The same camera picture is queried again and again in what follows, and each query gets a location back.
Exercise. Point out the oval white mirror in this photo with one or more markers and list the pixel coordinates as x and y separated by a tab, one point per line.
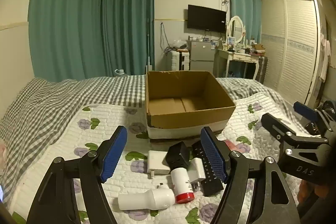
236	28

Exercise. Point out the wide green curtain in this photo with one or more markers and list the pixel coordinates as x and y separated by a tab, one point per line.
65	16

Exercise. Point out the hanging white clothes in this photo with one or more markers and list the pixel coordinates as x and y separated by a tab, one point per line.
325	56

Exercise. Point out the black cube adapter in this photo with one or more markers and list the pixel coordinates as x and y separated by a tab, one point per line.
177	154

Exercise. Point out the black wall television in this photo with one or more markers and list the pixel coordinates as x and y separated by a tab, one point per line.
206	18

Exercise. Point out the small cardboard box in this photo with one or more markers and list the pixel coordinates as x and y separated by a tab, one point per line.
259	48

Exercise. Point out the white louvered wardrobe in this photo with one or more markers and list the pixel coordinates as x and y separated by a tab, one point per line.
291	50

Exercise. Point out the white ribbed suitcase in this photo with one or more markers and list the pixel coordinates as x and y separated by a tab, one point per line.
176	60

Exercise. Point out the light green window curtain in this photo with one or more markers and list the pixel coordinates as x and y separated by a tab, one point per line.
244	3

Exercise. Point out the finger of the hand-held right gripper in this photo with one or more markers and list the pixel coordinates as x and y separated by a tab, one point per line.
305	111
275	125

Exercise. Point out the white bottle with red cap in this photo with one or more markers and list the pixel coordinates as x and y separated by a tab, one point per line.
179	178

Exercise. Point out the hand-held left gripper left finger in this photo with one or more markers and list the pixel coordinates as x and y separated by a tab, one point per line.
113	153

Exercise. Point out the grey checked blanket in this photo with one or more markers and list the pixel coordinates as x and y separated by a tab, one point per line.
52	103

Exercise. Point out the white handheld device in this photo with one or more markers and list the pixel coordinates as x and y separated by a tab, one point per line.
141	199

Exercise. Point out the white plug adapter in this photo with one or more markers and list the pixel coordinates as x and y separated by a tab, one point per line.
195	169

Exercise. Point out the person's right hand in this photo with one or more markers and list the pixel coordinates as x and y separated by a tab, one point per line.
305	188

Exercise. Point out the white dressing table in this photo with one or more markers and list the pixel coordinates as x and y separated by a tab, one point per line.
241	56

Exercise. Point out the clear plastic bag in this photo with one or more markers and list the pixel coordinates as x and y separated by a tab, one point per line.
179	43

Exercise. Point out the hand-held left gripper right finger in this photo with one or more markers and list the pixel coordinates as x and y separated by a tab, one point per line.
214	158

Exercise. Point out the narrow green curtain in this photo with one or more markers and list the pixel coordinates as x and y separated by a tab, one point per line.
128	19

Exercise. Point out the brown cardboard box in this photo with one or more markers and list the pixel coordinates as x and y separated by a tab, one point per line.
183	119

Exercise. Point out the black power strip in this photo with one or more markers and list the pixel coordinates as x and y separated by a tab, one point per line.
211	186

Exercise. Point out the white floral quilt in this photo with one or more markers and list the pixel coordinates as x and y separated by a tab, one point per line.
105	129

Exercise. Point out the white square charger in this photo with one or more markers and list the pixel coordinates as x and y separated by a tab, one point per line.
157	162

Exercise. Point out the white mop stick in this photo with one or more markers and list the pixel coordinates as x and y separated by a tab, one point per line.
147	45

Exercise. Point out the blue picture frame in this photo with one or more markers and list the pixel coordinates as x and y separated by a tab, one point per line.
231	41

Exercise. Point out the silver small fridge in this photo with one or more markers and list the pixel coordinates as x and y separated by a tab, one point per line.
202	54

